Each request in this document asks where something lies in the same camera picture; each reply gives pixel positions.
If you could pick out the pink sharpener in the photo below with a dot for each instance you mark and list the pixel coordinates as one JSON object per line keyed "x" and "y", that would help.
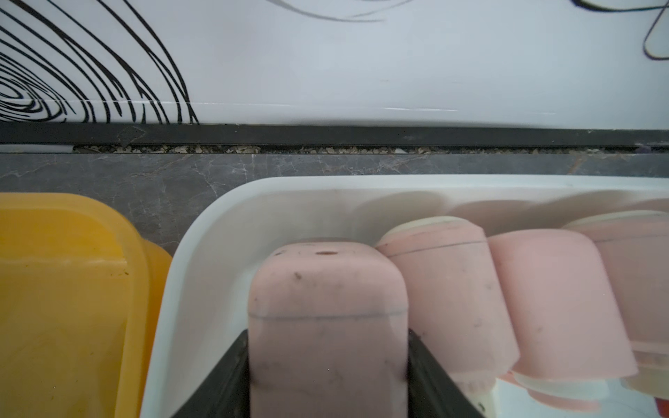
{"x": 634, "y": 248}
{"x": 569, "y": 330}
{"x": 328, "y": 333}
{"x": 456, "y": 304}

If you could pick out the yellow plastic storage box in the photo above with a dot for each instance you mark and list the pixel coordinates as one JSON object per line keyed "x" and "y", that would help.
{"x": 80, "y": 301}

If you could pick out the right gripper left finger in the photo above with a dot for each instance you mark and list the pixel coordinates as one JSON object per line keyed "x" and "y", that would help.
{"x": 225, "y": 392}

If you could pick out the white plastic storage box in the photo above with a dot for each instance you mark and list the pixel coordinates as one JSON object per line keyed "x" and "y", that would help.
{"x": 204, "y": 306}

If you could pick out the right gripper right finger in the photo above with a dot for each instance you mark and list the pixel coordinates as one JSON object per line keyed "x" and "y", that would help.
{"x": 431, "y": 392}

